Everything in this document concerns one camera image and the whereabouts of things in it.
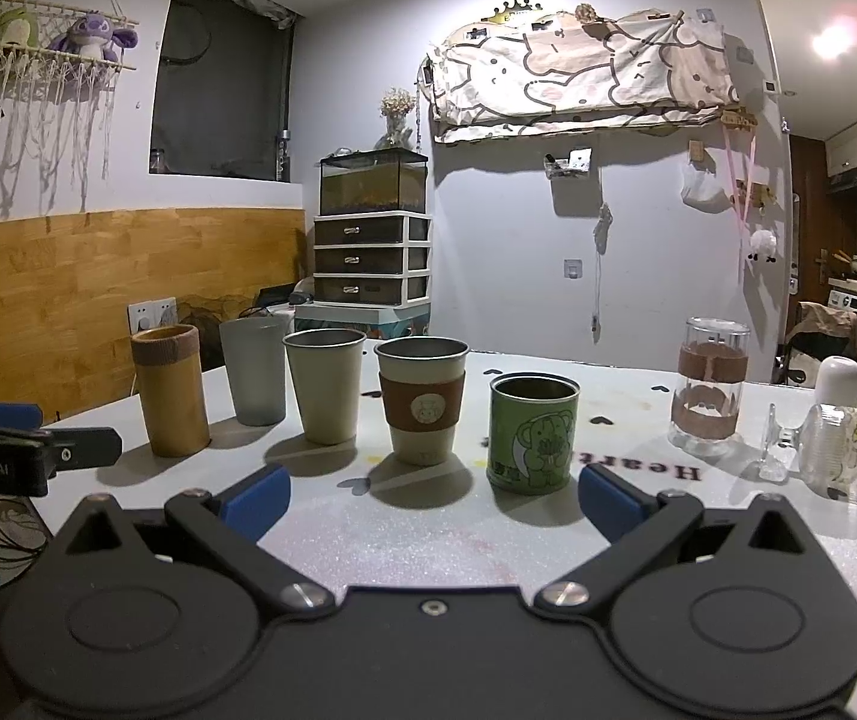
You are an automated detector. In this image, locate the white rounded bottle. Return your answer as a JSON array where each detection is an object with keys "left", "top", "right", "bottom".
[{"left": 816, "top": 354, "right": 857, "bottom": 410}]

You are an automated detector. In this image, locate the white wall socket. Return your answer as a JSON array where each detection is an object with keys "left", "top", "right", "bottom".
[{"left": 127, "top": 298, "right": 179, "bottom": 335}]

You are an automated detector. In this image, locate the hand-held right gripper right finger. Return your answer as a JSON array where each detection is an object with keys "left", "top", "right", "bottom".
[{"left": 531, "top": 463, "right": 819, "bottom": 612}]

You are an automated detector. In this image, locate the white plush sheep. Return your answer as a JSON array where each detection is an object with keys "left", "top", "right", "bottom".
[{"left": 746, "top": 228, "right": 781, "bottom": 264}]

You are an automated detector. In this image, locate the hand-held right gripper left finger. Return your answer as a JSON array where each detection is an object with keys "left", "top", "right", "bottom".
[{"left": 53, "top": 463, "right": 339, "bottom": 612}]

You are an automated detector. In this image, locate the colourful storage box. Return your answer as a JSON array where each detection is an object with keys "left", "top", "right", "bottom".
[{"left": 292, "top": 303, "right": 431, "bottom": 339}]

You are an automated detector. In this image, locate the white plastic drawer unit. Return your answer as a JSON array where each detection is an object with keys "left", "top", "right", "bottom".
[{"left": 312, "top": 211, "right": 434, "bottom": 308}]

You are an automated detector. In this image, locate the cartoon printed cloth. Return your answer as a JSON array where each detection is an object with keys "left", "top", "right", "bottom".
[{"left": 423, "top": 6, "right": 742, "bottom": 145}]

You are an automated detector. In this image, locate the glass fish tank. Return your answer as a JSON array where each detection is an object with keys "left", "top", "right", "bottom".
[{"left": 318, "top": 149, "right": 430, "bottom": 217}]

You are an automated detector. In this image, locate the green plush toy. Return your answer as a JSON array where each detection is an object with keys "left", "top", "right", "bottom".
[{"left": 0, "top": 7, "right": 41, "bottom": 50}]

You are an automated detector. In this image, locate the metal cup with brown sleeve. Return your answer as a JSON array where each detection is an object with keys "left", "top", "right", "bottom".
[{"left": 373, "top": 337, "right": 471, "bottom": 467}]

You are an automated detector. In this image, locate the pink ribbon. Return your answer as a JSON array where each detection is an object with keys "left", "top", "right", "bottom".
[{"left": 723, "top": 126, "right": 760, "bottom": 242}]

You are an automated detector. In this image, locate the grey translucent plastic cup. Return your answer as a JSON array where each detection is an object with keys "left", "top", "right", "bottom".
[{"left": 219, "top": 314, "right": 293, "bottom": 428}]

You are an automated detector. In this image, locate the purple plush toy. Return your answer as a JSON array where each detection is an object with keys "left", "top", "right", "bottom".
[{"left": 49, "top": 11, "right": 142, "bottom": 63}]

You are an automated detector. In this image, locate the clear stemmed glass cup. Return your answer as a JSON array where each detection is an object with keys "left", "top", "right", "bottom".
[{"left": 757, "top": 402, "right": 857, "bottom": 500}]

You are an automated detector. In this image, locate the ceiling lamp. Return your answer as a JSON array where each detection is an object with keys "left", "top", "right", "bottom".
[{"left": 809, "top": 13, "right": 857, "bottom": 59}]

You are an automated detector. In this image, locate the green printed tin cup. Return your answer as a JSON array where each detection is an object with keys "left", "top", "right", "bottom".
[{"left": 486, "top": 372, "right": 582, "bottom": 497}]

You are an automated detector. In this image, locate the dark window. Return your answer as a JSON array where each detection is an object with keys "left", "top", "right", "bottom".
[{"left": 148, "top": 0, "right": 302, "bottom": 183}]

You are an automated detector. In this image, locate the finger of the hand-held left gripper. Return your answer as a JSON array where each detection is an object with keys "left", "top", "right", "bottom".
[
  {"left": 46, "top": 427, "right": 124, "bottom": 470},
  {"left": 0, "top": 399, "right": 55, "bottom": 442}
]

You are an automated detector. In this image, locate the dried flower bouquet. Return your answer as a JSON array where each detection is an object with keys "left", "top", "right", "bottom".
[{"left": 375, "top": 87, "right": 419, "bottom": 152}]

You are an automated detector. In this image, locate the macrame wall hammock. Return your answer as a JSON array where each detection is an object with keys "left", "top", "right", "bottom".
[{"left": 0, "top": 0, "right": 142, "bottom": 215}]

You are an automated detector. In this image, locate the wall clip holder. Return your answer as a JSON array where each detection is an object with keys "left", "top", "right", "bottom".
[{"left": 543, "top": 147, "right": 596, "bottom": 181}]

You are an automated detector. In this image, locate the white printed table cover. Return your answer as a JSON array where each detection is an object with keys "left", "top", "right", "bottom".
[{"left": 37, "top": 349, "right": 857, "bottom": 720}]

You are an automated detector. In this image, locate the bamboo cup with knit band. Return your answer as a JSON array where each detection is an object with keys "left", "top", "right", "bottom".
[{"left": 130, "top": 323, "right": 212, "bottom": 459}]

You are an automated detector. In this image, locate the tall glass cup brown sleeve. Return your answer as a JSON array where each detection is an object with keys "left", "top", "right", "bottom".
[{"left": 669, "top": 316, "right": 752, "bottom": 459}]

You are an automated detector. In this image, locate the white plastic bag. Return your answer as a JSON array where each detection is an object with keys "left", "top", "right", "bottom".
[{"left": 681, "top": 160, "right": 733, "bottom": 209}]

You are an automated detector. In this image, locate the cream metal cup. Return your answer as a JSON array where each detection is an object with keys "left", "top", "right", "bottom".
[{"left": 281, "top": 328, "right": 368, "bottom": 446}]

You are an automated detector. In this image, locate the chair draped with clothes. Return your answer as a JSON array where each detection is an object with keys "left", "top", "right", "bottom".
[{"left": 779, "top": 301, "right": 857, "bottom": 395}]

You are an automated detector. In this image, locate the hanging white cable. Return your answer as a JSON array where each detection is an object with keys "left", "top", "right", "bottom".
[{"left": 590, "top": 202, "right": 617, "bottom": 336}]

